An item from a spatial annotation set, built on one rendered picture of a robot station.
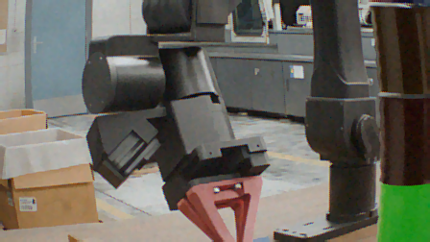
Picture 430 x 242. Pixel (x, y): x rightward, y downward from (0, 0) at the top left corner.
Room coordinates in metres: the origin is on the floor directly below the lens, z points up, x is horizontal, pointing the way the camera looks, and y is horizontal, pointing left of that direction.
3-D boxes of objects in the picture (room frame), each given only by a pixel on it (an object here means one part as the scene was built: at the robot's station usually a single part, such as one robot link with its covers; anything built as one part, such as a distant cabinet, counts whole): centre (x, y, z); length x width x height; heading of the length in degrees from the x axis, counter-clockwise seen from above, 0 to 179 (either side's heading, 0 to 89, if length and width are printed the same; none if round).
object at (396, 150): (0.32, -0.08, 1.10); 0.04 x 0.04 x 0.03
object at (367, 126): (0.99, -0.15, 1.00); 0.09 x 0.06 x 0.06; 38
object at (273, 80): (9.90, -1.02, 0.49); 5.51 x 1.02 x 0.97; 27
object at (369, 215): (1.00, -0.16, 0.94); 0.20 x 0.07 x 0.08; 120
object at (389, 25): (0.32, -0.08, 1.14); 0.04 x 0.04 x 0.03
